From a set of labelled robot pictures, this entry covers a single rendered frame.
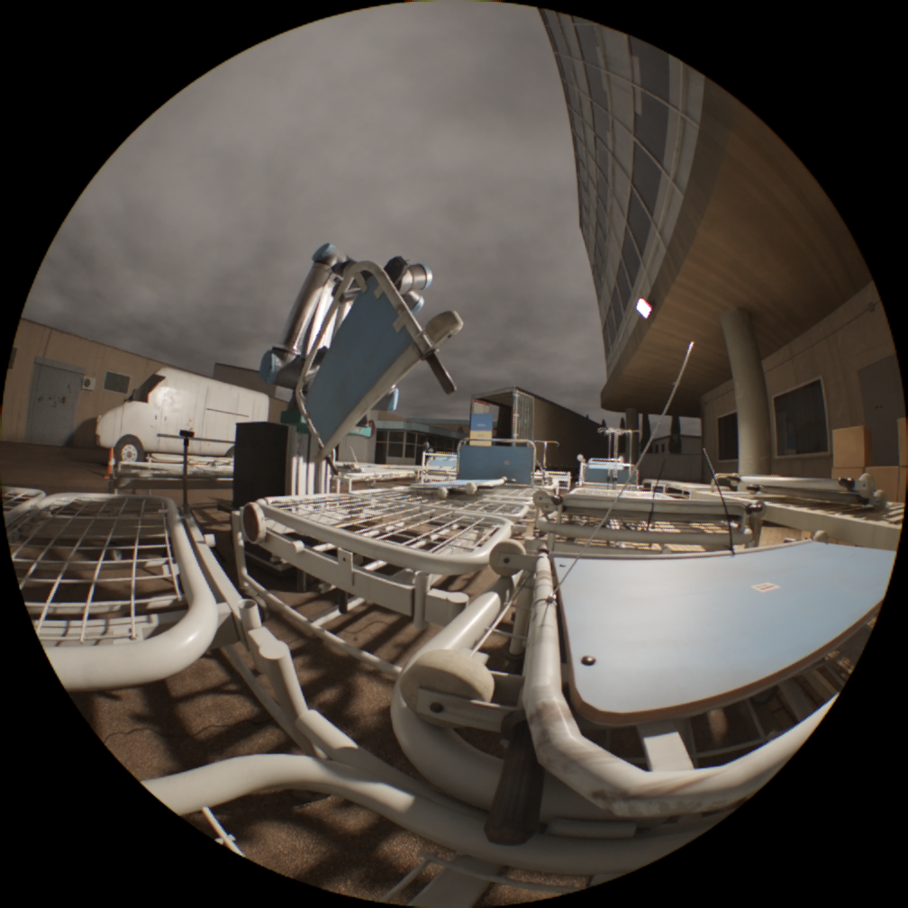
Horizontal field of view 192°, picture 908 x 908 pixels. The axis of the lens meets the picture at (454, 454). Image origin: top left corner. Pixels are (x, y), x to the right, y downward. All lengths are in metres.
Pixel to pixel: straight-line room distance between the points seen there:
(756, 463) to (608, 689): 4.59
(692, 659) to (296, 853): 0.69
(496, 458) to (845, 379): 5.98
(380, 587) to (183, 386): 7.64
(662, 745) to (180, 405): 7.93
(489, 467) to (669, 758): 2.44
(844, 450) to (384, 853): 3.38
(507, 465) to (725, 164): 3.75
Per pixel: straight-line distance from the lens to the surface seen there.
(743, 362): 4.99
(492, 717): 0.19
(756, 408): 4.80
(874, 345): 5.85
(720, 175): 3.44
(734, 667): 0.21
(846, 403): 6.05
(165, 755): 0.90
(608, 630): 0.23
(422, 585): 0.50
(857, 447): 3.14
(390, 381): 0.58
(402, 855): 0.69
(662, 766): 0.15
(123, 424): 7.52
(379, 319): 0.60
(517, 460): 2.43
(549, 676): 0.17
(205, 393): 8.17
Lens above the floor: 0.69
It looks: 2 degrees up
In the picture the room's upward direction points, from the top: 4 degrees clockwise
